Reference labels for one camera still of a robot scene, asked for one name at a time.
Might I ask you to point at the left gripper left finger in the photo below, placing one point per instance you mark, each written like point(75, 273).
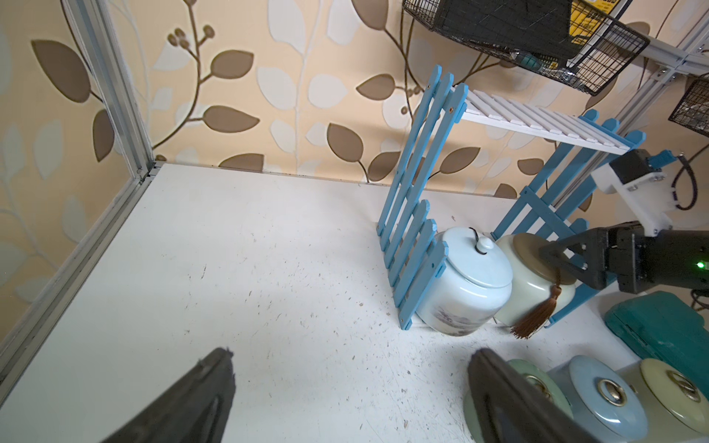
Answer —
point(194, 409)

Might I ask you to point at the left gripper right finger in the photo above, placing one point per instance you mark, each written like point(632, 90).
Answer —
point(509, 409)

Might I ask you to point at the black wire basket right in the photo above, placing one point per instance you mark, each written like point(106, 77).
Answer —
point(691, 111)

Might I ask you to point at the blue white wooden shelf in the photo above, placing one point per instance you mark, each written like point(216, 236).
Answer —
point(489, 140)

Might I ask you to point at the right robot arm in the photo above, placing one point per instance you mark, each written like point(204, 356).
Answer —
point(685, 259)

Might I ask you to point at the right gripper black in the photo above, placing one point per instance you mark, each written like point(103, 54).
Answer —
point(623, 250)

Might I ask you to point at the green tea canister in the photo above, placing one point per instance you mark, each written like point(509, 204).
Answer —
point(535, 377)

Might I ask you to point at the white-blue ceramic jar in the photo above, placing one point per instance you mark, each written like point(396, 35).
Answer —
point(474, 286)

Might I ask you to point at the blue tea canister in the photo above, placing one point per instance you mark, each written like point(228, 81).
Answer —
point(602, 402)

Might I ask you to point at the yellow-green tea canister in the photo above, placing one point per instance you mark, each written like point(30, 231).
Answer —
point(675, 408)

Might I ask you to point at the black wire basket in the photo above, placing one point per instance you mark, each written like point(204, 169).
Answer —
point(592, 70)
point(691, 111)

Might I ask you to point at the black wire basket back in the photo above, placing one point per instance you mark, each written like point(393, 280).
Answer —
point(592, 70)

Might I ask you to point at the cream jar with tassel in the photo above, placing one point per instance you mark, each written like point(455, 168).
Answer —
point(539, 289)

